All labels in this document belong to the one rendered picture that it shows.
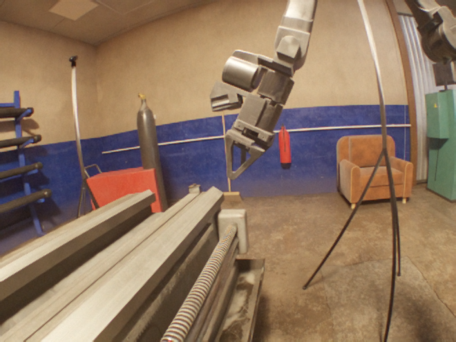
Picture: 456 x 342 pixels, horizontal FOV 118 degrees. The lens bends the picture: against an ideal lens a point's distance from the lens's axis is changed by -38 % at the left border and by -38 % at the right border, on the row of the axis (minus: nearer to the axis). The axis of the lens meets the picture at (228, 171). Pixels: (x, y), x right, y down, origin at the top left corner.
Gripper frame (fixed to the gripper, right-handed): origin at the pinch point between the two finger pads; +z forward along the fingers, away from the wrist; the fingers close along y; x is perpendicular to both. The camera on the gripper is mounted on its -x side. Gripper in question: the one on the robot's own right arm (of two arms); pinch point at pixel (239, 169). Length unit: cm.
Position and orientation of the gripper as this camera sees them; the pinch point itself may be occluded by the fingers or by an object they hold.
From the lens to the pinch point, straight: 43.4
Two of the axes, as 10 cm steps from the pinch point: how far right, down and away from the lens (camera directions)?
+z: -3.8, 8.7, 3.1
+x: 8.7, 4.5, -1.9
